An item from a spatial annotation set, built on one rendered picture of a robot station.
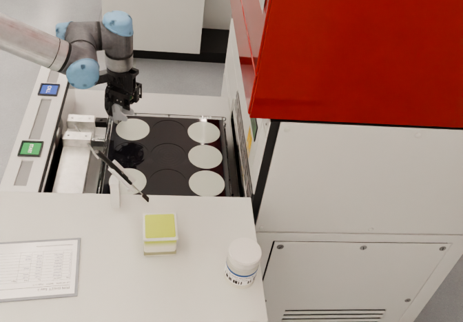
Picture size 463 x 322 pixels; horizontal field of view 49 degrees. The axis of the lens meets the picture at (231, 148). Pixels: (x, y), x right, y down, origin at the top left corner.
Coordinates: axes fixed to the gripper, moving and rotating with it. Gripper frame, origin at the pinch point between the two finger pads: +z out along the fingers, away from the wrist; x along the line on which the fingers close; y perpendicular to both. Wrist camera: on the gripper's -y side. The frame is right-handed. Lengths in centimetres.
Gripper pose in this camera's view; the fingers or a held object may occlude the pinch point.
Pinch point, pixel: (115, 118)
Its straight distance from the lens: 158.6
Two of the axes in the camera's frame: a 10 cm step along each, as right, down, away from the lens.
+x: 3.8, -5.9, 7.1
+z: -1.2, 7.3, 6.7
